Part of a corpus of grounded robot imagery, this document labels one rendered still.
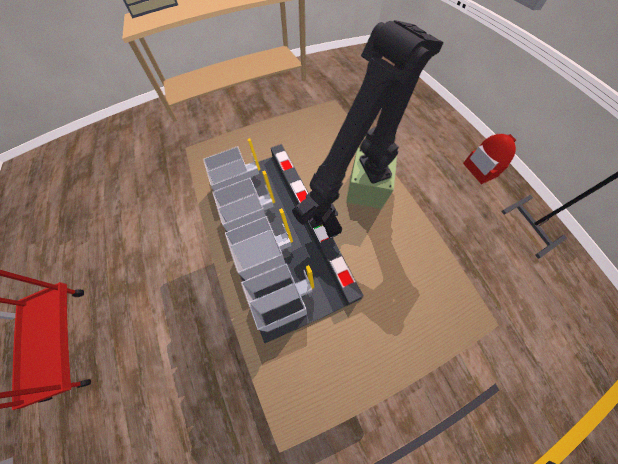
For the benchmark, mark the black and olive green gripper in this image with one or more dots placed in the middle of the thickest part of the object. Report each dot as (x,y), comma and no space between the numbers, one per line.
(313,222)

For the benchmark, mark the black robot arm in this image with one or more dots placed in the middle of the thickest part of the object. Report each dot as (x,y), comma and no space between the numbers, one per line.
(408,52)

